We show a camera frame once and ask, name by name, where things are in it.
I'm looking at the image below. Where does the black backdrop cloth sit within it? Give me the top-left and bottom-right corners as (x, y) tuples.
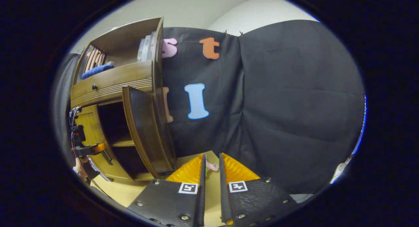
(53, 19), (366, 195)

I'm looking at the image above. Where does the wooden drawer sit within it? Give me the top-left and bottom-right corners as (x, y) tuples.
(70, 60), (154, 109)

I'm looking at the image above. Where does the grey spine book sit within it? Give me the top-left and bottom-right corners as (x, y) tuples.
(144, 34), (152, 61)

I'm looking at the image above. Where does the black door handle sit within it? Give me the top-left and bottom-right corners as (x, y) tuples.
(101, 150), (114, 165)

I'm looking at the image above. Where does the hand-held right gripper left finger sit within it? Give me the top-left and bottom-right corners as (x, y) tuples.
(127, 154), (207, 227)

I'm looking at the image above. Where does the wooden double-door shoe cabinet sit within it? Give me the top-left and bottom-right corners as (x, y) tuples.
(69, 17), (177, 182)

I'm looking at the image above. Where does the wooden inner shelf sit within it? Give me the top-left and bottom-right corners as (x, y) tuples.
(109, 140), (137, 148)

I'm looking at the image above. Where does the blue folded towel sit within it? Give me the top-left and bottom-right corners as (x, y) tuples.
(81, 64), (116, 80)

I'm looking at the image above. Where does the wooden shoe cabinet door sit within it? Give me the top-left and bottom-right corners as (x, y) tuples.
(73, 104), (132, 181)
(121, 85), (177, 179)

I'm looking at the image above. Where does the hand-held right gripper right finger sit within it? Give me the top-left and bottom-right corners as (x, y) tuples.
(218, 152), (298, 227)

